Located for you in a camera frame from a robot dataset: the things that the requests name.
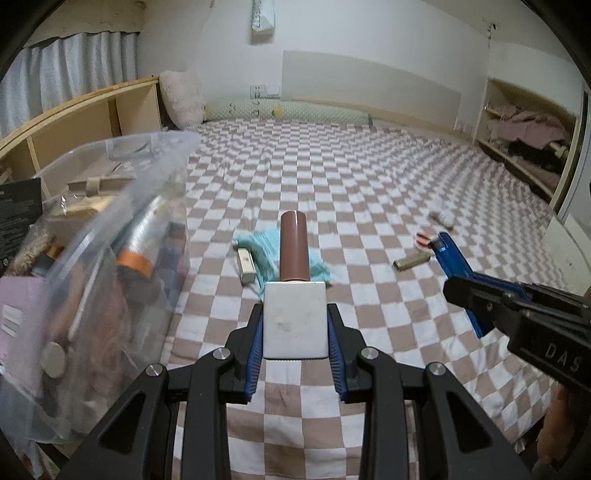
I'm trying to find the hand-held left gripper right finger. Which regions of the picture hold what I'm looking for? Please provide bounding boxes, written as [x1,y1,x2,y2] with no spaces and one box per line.
[325,305,532,480]

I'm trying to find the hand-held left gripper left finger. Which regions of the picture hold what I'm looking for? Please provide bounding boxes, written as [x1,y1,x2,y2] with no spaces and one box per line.
[60,305,266,480]

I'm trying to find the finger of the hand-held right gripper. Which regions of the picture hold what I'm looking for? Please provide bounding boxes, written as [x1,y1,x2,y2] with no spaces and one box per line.
[442,276,511,325]

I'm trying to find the blue plastic tool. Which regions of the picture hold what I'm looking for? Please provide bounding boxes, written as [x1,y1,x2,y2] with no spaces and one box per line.
[431,232,492,337]

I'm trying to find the brown tube with white cap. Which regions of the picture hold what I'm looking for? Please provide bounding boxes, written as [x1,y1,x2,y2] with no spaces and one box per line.
[262,210,328,361]

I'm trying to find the white socks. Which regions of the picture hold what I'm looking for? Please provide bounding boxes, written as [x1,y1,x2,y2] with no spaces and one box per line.
[428,203,455,228]

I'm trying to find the clear plastic bag of cosmetics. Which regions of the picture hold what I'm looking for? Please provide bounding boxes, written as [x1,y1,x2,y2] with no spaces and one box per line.
[0,130,200,446]

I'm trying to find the person's right hand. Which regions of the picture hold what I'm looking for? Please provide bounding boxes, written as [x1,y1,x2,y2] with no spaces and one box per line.
[538,383,575,467]

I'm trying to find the gold metal tube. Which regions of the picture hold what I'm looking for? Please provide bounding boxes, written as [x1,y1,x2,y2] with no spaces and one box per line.
[393,254,430,271]

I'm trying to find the white wardrobe door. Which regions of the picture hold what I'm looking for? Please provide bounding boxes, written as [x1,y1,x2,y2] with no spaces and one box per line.
[545,203,591,296]

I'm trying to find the small beige box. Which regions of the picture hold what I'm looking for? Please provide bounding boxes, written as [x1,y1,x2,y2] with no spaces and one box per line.
[236,248,256,284]

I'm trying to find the teal wipes packet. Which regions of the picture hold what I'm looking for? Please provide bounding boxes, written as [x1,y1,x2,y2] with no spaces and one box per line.
[232,231,334,284]

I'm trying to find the checkered bed sheet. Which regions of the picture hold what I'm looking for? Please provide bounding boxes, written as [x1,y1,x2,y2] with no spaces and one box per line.
[161,117,568,480]

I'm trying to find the dark clothes pile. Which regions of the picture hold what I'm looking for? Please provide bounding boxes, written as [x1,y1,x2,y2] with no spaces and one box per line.
[508,141,566,171]

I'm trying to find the silver tube with orange band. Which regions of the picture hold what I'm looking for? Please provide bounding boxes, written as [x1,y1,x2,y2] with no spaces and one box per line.
[115,196,178,303]

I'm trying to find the pink clothes pile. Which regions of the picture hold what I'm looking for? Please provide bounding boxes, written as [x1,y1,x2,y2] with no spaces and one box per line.
[492,105,571,144]

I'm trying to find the round white disc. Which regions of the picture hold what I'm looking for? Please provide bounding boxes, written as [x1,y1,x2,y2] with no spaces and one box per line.
[42,342,66,377]

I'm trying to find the wooden wardrobe shelf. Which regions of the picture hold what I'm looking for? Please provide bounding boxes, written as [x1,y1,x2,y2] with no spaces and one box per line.
[473,76,589,208]

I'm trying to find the pink packet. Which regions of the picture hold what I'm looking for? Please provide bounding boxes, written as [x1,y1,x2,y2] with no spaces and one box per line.
[0,277,47,370]

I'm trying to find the long green bolster pillow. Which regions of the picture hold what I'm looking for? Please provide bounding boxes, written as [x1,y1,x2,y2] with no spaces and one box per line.
[203,99,374,126]

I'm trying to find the white plush pillow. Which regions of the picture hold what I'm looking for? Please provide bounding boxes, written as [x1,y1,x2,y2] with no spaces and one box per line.
[159,70,206,130]

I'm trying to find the black cardboard box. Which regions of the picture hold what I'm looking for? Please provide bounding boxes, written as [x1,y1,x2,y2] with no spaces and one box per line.
[0,179,43,273]

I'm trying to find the wooden bedside shelf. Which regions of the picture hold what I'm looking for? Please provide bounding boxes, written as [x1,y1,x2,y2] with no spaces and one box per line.
[0,78,162,185]

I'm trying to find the grey curtain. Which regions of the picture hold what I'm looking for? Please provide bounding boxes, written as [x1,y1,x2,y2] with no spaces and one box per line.
[0,32,139,139]

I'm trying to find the white wall unit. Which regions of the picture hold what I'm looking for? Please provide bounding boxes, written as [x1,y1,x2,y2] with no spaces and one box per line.
[250,0,276,44]

